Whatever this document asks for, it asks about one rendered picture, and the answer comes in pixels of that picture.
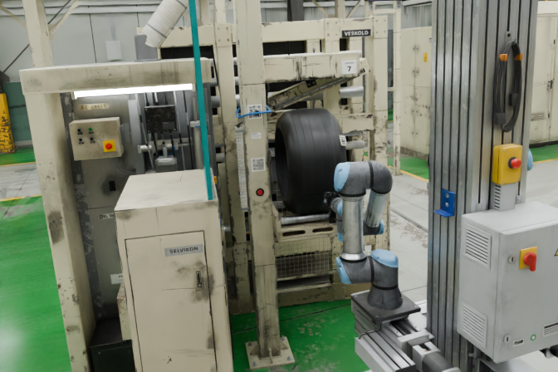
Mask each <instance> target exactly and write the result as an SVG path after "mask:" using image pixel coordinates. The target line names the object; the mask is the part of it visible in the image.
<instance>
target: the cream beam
mask: <svg viewBox="0 0 558 372"><path fill-rule="evenodd" d="M347 60H356V71H357V73H353V74H342V61H347ZM263 62H264V76H265V83H272V82H284V81H308V80H320V79H333V78H346V77H358V76H360V53H359V52H336V53H321V54H307V55H293V56H265V57H263Z"/></svg>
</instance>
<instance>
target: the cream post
mask: <svg viewBox="0 0 558 372"><path fill-rule="evenodd" d="M232 2H233V14H234V26H235V37H236V49H237V72H238V83H239V95H240V106H241V115H244V114H247V113H248V112H247V106H248V105H260V104H262V111H267V105H266V91H265V76H264V62H263V49H262V21H261V7H260V0H232ZM242 120H243V125H242V128H243V129H244V132H242V139H243V151H244V163H245V168H247V171H245V175H246V186H247V187H246V188H247V203H248V206H249V208H250V209H249V210H248V222H249V233H250V245H251V257H252V279H253V291H254V302H255V314H256V324H257V343H258V348H259V355H260V358H266V357H270V354H269V349H271V350H272V356H279V355H281V341H280V327H279V313H278V300H277V272H276V258H275V243H274V229H273V223H272V188H271V176H270V160H269V147H268V132H267V113H264V114H262V118H260V119H248V115H247V116H244V117H242ZM252 133H261V138H258V139H252ZM262 157H265V168H266V170H263V171H254V172H252V161H251V159H253V158H262ZM258 190H262V191H263V193H262V195H258V193H257V191H258Z"/></svg>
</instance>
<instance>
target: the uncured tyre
mask: <svg viewBox="0 0 558 372"><path fill-rule="evenodd" d="M339 135H343V133H342V130H341V127H340V124H339V122H338V120H337V119H336V118H335V117H334V116H333V115H332V114H331V113H330V112H329V111H328V110H326V109H322V108H312V109H301V110H289V111H286V112H284V113H283V114H282V115H281V117H280V118H279V119H278V120H277V124H276V129H275V160H276V170H277V180H278V185H279V189H280V193H281V198H282V202H283V203H284V205H285V207H286V208H287V209H288V210H289V211H291V212H292V213H294V214H298V215H300V214H308V213H322V212H329V211H330V209H329V208H325V207H323V205H322V204H323V202H324V200H325V192H331V193H335V192H337V191H335V187H334V176H335V168H336V166H337V165H338V164H340V163H346V162H347V155H346V148H345V146H344V145H341V144H340V136H339ZM317 193H319V194H317ZM309 194H314V195H309Z"/></svg>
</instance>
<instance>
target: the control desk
mask: <svg viewBox="0 0 558 372"><path fill-rule="evenodd" d="M210 173H211V182H212V192H213V199H212V200H208V194H207V187H206V181H205V174H204V169H202V170H201V169H195V170H185V171H177V172H168V173H158V174H141V175H132V176H130V177H129V179H128V181H127V183H126V185H125V188H124V190H123V192H122V194H121V195H120V198H119V201H118V203H117V204H116V206H115V209H114V215H115V227H116V233H117V239H118V245H119V251H120V263H121V269H122V275H123V281H124V288H125V299H126V305H127V311H128V317H129V323H130V334H131V340H132V347H133V353H134V359H135V370H136V372H233V354H232V344H231V334H230V325H229V314H228V296H227V290H226V284H225V275H224V265H223V247H222V237H221V227H220V217H219V207H218V196H217V191H216V187H215V183H214V178H213V171H212V169H211V168H210Z"/></svg>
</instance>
